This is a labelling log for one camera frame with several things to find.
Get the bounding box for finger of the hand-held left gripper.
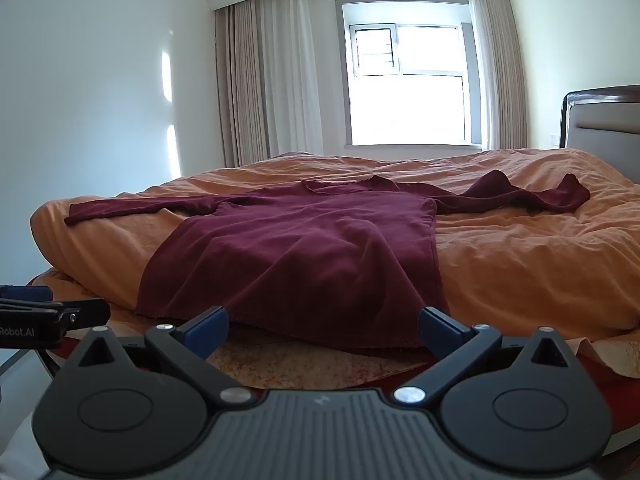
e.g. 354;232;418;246
52;298;112;332
0;285;55;310

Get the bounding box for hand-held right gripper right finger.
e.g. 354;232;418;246
392;306;576;406

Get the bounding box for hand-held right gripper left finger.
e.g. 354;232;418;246
70;306;255;409

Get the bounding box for maroon long-sleeved sweater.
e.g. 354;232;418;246
64;170;592;351

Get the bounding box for orange duvet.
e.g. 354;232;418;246
30;147;640;343

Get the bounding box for patterned beige bed sheet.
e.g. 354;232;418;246
205;322;640;392

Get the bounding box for dark red cloth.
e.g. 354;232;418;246
25;270;640;453

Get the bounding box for window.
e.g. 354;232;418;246
336;0;483;147

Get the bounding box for beige curtain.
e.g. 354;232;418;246
214;2;273;167
489;0;532;151

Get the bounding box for dark wooden padded headboard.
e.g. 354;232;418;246
560;85;640;184

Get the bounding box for white sheer curtain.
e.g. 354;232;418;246
465;0;497;152
255;0;327;159

